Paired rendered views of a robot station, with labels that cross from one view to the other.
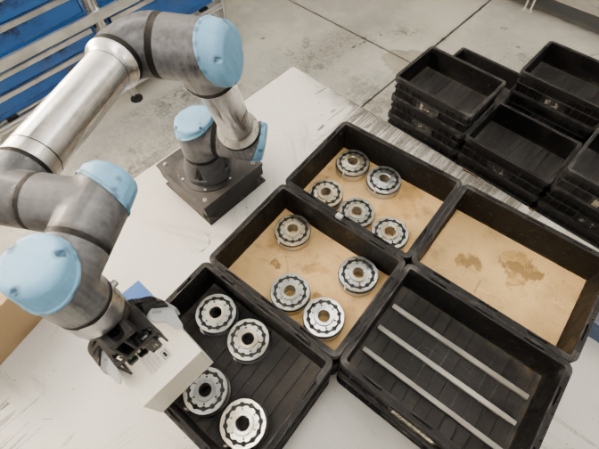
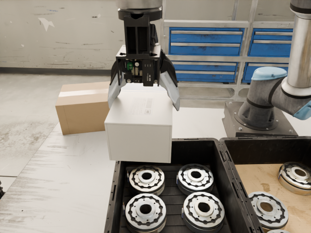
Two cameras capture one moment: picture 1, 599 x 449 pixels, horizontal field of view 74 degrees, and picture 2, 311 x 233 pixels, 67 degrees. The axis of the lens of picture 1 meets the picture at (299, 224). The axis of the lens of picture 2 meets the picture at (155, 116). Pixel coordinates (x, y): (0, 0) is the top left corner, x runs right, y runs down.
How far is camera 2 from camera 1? 0.46 m
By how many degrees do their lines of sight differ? 41
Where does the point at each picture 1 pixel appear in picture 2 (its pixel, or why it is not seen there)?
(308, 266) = (296, 210)
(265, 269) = (253, 184)
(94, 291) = not seen: outside the picture
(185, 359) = (156, 121)
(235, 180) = (270, 132)
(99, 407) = (90, 182)
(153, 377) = (127, 115)
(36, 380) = (83, 149)
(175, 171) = (233, 108)
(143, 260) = not seen: hidden behind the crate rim
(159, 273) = not seen: hidden behind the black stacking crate
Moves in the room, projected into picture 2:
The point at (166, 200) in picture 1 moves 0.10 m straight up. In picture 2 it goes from (215, 125) to (218, 107)
